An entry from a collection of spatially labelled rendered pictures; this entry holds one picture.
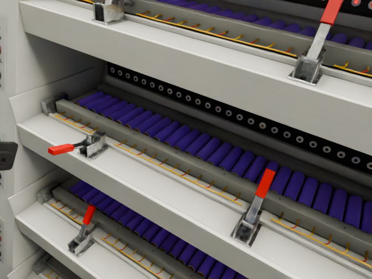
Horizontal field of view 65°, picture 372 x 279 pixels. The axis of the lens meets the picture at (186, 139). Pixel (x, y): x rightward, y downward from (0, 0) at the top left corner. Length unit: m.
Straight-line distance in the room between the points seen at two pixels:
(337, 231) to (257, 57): 0.23
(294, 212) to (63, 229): 0.43
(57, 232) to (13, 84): 0.29
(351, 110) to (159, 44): 0.21
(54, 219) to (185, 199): 0.33
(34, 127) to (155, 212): 0.27
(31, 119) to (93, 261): 0.28
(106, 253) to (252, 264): 0.30
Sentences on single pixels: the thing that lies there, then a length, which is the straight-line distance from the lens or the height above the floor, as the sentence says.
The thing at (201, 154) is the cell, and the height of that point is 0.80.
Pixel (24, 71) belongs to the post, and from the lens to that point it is 0.58.
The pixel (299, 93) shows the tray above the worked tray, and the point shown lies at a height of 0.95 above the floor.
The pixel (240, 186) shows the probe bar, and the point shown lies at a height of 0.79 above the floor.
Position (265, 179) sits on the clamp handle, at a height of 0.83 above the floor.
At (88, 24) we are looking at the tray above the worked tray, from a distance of 0.44.
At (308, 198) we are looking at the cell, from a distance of 0.45.
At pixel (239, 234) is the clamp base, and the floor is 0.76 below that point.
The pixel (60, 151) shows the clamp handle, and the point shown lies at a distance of 0.44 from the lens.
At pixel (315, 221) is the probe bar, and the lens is 0.42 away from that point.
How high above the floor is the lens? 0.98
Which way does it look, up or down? 21 degrees down
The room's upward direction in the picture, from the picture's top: 14 degrees clockwise
